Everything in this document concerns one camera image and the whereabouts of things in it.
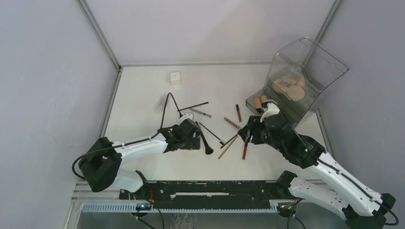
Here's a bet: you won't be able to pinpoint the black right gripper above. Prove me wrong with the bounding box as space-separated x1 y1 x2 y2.
237 115 284 154

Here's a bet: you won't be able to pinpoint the peach foundation bottle silver pump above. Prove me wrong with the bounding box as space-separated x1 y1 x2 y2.
260 95 267 102

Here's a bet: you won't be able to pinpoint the beige foundation bottle black cap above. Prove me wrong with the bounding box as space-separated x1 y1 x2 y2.
254 97 262 112

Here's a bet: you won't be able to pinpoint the round beige sponge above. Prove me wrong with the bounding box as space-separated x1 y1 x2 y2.
287 85 306 101

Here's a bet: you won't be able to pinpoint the beige beauty blender sponge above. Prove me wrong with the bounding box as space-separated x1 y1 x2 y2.
296 78 306 88

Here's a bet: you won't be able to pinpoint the white cube box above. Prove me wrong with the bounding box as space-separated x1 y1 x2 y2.
170 72 181 85

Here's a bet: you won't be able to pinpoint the clear acrylic makeup organizer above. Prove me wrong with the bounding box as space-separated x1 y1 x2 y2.
245 37 349 127

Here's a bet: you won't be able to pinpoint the clear plastic bottle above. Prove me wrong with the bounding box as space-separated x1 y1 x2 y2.
154 100 165 114

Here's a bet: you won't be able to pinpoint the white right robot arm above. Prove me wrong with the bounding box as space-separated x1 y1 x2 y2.
238 112 399 229

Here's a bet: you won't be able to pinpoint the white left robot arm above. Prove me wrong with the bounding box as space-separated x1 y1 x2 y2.
72 118 200 199

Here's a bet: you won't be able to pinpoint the large black powder brush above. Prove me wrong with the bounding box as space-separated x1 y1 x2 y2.
196 122 214 155

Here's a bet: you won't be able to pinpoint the checkered eyeliner pencil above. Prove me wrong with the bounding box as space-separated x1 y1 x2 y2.
189 108 212 118

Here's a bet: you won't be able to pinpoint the thin black angled brush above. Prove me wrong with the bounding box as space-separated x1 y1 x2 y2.
199 122 225 146

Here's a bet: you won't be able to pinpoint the black slim liner brush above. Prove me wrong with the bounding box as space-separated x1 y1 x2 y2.
220 134 238 149

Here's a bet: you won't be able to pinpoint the red black liquid lipstick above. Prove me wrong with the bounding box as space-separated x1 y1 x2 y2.
242 142 248 160

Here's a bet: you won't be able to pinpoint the gold slim pencil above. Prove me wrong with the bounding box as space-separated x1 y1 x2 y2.
218 135 238 160

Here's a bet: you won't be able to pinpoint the orange-red lip gloss tube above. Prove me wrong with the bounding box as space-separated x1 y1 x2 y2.
235 104 242 123

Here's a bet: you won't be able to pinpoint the red glitter lip gloss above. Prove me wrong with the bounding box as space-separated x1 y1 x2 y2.
224 117 241 130

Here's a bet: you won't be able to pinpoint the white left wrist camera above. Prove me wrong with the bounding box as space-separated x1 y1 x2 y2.
179 113 194 122

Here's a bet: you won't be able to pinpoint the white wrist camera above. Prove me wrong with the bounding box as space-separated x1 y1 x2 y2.
179 113 194 122
260 99 280 123

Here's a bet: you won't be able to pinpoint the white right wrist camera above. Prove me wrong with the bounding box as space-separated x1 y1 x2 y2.
260 99 280 123

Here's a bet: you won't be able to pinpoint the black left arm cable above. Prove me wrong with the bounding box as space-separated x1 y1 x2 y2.
71 92 184 181

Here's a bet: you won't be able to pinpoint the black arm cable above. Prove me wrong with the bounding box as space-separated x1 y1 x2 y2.
71 92 184 181
285 126 399 229

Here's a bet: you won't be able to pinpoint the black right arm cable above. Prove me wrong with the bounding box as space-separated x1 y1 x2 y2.
285 126 399 229

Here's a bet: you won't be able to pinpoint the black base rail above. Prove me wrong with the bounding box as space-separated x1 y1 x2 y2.
119 180 295 210

